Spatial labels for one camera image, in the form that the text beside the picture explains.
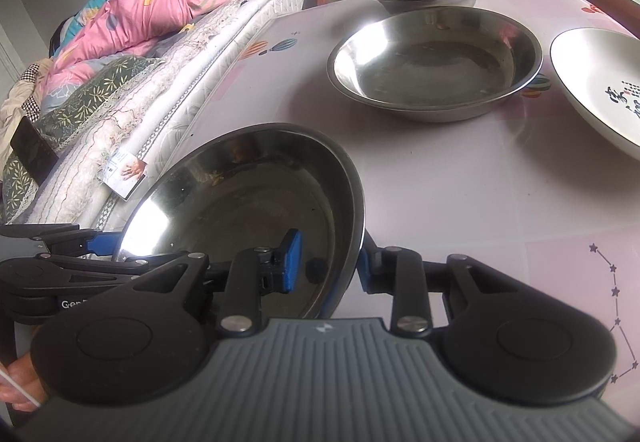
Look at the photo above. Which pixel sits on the black smartphone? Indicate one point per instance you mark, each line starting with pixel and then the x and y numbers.
pixel 32 149

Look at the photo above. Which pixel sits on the beige cloth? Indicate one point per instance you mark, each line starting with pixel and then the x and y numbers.
pixel 12 112

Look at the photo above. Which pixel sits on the person's left hand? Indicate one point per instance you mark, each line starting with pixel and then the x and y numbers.
pixel 20 384

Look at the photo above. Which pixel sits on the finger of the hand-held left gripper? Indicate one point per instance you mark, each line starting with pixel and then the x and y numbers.
pixel 75 266
pixel 70 239

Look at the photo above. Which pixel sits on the green leaf patterned pillow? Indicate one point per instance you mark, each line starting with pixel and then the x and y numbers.
pixel 95 97

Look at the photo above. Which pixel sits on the white quilted mattress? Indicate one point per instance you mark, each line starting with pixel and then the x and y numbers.
pixel 200 87

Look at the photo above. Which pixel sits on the white ceramic plate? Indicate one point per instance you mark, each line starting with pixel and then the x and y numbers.
pixel 600 82

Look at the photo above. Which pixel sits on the white thin stick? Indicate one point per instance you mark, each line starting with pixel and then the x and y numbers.
pixel 20 387

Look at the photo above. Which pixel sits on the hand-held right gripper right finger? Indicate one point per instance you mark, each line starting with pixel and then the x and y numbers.
pixel 370 267

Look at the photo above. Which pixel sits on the pink patterned quilt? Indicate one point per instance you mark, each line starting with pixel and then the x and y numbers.
pixel 150 7

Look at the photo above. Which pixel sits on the large steel basin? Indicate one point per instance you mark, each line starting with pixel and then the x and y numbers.
pixel 430 67

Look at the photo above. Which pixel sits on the medium steel basin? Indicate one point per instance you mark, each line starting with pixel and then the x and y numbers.
pixel 225 192

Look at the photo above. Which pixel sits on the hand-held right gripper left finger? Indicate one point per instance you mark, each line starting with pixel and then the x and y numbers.
pixel 290 262

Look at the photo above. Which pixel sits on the black white checkered cloth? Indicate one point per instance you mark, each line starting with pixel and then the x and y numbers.
pixel 31 87

